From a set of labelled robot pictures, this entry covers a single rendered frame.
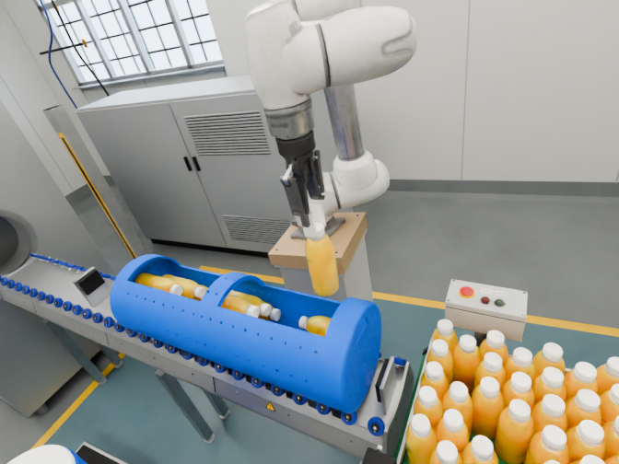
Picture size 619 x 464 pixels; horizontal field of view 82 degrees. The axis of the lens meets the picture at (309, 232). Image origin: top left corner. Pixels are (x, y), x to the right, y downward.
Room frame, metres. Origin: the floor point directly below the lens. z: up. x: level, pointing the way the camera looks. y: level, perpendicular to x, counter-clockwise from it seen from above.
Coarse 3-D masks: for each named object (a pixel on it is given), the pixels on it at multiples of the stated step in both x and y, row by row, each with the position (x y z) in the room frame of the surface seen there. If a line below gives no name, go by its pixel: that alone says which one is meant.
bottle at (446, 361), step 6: (432, 354) 0.56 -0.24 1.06; (450, 354) 0.56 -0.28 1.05; (426, 360) 0.57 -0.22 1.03; (432, 360) 0.55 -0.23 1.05; (438, 360) 0.55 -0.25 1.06; (444, 360) 0.54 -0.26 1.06; (450, 360) 0.54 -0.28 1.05; (444, 366) 0.54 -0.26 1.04; (450, 366) 0.54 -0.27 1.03; (444, 372) 0.53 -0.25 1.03; (450, 372) 0.54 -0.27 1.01; (450, 378) 0.54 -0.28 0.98
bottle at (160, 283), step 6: (138, 276) 1.06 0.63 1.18; (144, 276) 1.05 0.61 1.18; (150, 276) 1.04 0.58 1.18; (156, 276) 1.04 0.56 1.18; (162, 276) 1.04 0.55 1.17; (138, 282) 1.04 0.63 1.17; (144, 282) 1.03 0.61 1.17; (150, 282) 1.01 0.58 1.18; (156, 282) 1.00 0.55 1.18; (162, 282) 0.99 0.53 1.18; (168, 282) 0.99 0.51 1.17; (174, 282) 1.00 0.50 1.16; (156, 288) 0.98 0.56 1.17; (162, 288) 0.97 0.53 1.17; (168, 288) 0.97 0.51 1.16
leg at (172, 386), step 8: (160, 376) 1.07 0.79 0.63; (168, 376) 1.09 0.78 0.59; (168, 384) 1.07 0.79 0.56; (176, 384) 1.09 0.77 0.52; (176, 392) 1.08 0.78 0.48; (184, 392) 1.10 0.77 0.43; (176, 400) 1.08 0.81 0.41; (184, 400) 1.08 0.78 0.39; (184, 408) 1.07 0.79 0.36; (192, 408) 1.09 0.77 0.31; (192, 416) 1.07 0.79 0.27; (200, 416) 1.10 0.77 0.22; (200, 424) 1.08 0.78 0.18; (200, 432) 1.07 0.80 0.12; (208, 432) 1.09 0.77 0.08; (208, 440) 1.08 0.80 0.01
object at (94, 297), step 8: (88, 272) 1.33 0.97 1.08; (96, 272) 1.34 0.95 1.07; (80, 280) 1.29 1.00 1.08; (88, 280) 1.30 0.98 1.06; (96, 280) 1.32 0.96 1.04; (80, 288) 1.28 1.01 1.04; (88, 288) 1.28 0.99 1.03; (96, 288) 1.30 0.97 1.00; (104, 288) 1.34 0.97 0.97; (88, 296) 1.28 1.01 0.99; (96, 296) 1.30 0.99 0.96; (104, 296) 1.32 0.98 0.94; (96, 304) 1.29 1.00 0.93
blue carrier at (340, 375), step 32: (160, 256) 1.12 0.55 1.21; (128, 288) 0.97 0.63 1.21; (224, 288) 0.82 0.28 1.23; (256, 288) 0.95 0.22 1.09; (128, 320) 0.92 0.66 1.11; (160, 320) 0.83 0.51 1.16; (192, 320) 0.77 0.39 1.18; (224, 320) 0.72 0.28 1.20; (256, 320) 0.68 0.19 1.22; (288, 320) 0.85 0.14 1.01; (352, 320) 0.59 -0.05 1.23; (192, 352) 0.76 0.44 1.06; (224, 352) 0.68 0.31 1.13; (256, 352) 0.62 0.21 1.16; (288, 352) 0.58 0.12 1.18; (320, 352) 0.55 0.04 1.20; (352, 352) 0.54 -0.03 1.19; (288, 384) 0.55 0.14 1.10; (320, 384) 0.51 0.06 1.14; (352, 384) 0.51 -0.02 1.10
